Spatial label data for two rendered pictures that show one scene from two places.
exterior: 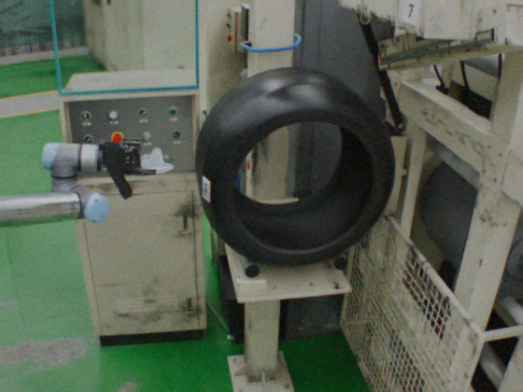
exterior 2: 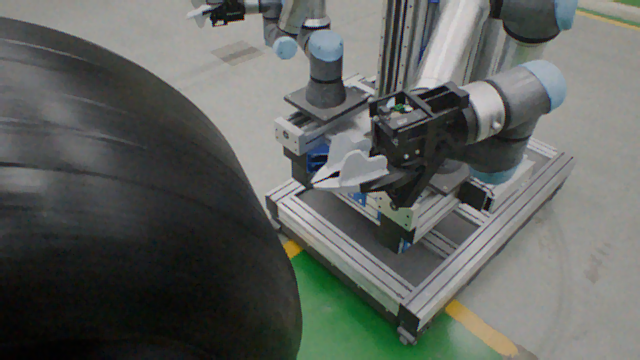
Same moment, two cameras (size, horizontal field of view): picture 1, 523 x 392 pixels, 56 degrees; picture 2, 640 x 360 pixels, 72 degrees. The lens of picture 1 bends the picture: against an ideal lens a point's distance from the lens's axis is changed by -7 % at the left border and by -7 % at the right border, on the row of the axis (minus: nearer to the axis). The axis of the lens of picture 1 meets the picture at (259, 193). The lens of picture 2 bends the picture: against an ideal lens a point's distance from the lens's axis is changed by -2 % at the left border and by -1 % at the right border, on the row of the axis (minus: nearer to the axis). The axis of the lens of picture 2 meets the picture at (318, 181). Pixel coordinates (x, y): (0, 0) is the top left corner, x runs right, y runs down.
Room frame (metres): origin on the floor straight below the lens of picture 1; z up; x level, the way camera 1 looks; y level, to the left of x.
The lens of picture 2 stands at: (1.75, 0.15, 1.58)
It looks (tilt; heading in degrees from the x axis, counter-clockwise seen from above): 42 degrees down; 166
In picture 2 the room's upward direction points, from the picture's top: straight up
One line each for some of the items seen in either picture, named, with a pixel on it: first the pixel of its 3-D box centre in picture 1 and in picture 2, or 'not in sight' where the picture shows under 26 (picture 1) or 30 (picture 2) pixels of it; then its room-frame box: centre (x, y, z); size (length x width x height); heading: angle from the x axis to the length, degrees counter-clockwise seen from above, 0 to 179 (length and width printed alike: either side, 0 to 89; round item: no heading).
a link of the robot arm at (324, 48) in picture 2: not in sight; (325, 53); (0.36, 0.53, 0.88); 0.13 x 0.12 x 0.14; 3
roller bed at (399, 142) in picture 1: (373, 165); not in sight; (1.80, -0.42, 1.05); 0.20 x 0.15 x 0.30; 11
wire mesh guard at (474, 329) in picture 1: (391, 329); not in sight; (1.35, -0.46, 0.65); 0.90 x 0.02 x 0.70; 11
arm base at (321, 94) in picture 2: not in sight; (325, 84); (0.37, 0.53, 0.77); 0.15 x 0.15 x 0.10
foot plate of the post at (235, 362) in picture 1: (260, 371); not in sight; (1.76, -0.02, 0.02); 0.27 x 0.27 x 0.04; 11
